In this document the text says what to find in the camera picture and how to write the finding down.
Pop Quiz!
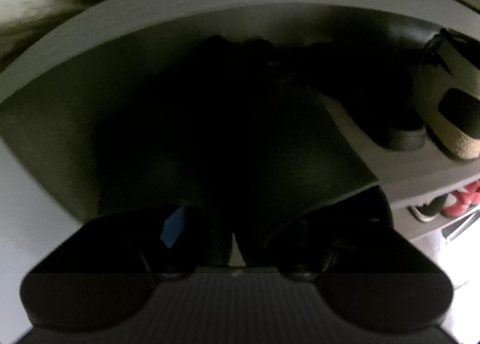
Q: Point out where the cream sneaker with pink stripe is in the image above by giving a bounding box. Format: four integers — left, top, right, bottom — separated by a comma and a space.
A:
410, 28, 480, 161

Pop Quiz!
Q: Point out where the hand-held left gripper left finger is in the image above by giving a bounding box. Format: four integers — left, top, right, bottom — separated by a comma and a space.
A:
139, 205, 203, 279

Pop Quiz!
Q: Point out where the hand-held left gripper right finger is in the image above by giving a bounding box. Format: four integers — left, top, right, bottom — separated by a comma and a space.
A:
287, 241, 339, 279

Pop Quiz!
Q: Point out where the black zippered boot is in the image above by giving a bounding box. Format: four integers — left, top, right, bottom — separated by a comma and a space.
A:
307, 40, 427, 152

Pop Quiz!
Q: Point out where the red black white sneaker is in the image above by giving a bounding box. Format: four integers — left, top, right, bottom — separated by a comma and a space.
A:
409, 179, 480, 223

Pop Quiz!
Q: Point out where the black slide sandal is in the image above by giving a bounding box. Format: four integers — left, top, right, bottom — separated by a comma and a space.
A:
236, 184, 395, 267

